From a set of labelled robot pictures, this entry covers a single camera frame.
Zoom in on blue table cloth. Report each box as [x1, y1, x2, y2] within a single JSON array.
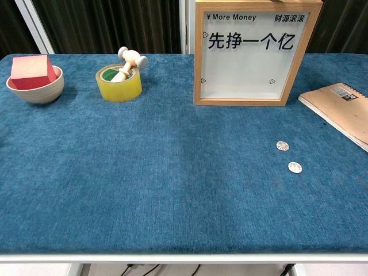
[[0, 53, 368, 255]]

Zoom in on yellow tape roll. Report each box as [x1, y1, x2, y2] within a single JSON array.
[[95, 64, 143, 103]]

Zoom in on small wooden toy hammer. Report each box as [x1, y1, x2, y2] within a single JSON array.
[[110, 46, 148, 83]]

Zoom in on black pleated curtain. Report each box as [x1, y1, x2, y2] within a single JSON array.
[[0, 0, 39, 58], [31, 0, 182, 55], [304, 0, 368, 55]]

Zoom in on beige ribbed bowl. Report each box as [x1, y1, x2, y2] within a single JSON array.
[[6, 65, 65, 105]]

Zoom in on brown spiral notebook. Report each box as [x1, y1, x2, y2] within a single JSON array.
[[297, 82, 368, 153]]

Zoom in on red cube block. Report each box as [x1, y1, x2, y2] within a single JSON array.
[[10, 55, 58, 89]]

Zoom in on white table leg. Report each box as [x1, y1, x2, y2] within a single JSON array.
[[68, 263, 84, 276], [290, 263, 307, 276]]

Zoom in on wooden frame money box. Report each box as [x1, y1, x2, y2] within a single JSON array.
[[193, 0, 324, 107]]

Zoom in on white partition post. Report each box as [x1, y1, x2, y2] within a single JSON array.
[[13, 0, 56, 55], [178, 0, 197, 55]]

